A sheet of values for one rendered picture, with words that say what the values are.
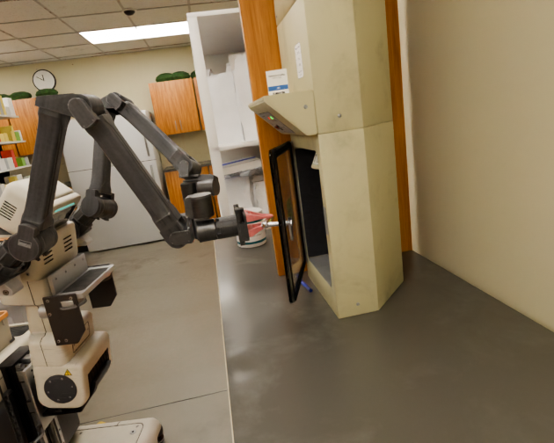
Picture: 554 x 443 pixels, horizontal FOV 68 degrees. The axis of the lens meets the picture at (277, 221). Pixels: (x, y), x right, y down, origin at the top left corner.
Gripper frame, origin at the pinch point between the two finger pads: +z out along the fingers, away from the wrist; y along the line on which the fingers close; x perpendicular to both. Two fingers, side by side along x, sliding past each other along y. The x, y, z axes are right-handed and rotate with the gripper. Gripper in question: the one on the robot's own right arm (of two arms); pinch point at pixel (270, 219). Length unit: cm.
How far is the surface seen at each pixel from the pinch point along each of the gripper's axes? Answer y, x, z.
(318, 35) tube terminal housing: 42.0, -13.1, 14.9
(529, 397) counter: -26, -53, 34
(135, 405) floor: -120, 107, -79
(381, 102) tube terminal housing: 26.1, -4.4, 31.8
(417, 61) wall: 37, 20, 55
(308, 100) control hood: 28.8, -13.2, 10.9
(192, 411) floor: -120, 91, -47
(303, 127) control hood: 23.2, -13.2, 9.1
